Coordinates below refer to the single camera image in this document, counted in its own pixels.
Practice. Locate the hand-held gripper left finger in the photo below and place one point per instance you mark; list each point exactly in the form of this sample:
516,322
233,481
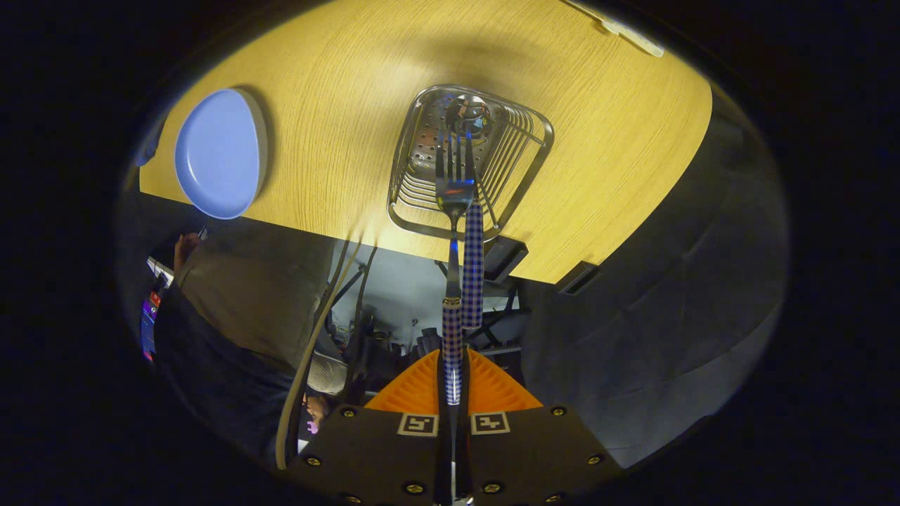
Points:
380,450

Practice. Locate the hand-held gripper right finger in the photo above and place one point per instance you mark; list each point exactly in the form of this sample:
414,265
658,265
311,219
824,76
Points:
527,450

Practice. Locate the beige shoe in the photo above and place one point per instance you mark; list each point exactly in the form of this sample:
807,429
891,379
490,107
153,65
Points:
328,374

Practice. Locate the person's dark clothing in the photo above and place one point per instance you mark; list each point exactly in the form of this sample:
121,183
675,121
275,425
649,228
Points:
218,379

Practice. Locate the person's olive clothing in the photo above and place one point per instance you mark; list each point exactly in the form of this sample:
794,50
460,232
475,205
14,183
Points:
260,295

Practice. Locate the purple lit device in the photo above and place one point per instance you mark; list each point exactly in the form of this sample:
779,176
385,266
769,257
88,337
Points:
150,327

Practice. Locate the blue round plate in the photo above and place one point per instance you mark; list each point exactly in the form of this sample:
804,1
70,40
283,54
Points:
218,154

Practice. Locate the white divided tray of beans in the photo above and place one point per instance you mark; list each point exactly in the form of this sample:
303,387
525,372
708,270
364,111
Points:
636,41

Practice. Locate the black table bracket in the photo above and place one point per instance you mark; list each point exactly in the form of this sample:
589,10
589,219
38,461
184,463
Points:
505,258
576,278

